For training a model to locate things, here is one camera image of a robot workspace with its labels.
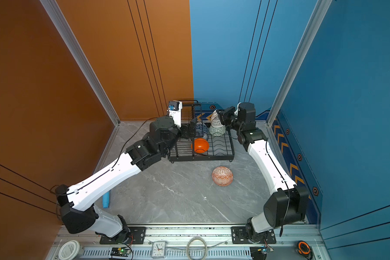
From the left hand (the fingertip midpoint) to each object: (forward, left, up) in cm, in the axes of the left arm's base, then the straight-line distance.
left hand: (187, 115), depth 65 cm
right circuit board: (-41, -34, -40) cm, 67 cm away
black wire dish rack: (+13, -19, -40) cm, 46 cm away
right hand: (+9, -12, -4) cm, 15 cm away
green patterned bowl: (+26, -17, -39) cm, 50 cm away
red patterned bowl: (-7, -18, -40) cm, 45 cm away
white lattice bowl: (+4, -12, -7) cm, 15 cm away
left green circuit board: (-42, +29, -43) cm, 67 cm away
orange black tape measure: (-41, -51, -38) cm, 75 cm away
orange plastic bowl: (+12, -6, -36) cm, 38 cm away
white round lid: (-43, +47, -36) cm, 73 cm away
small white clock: (-42, +12, -39) cm, 59 cm away
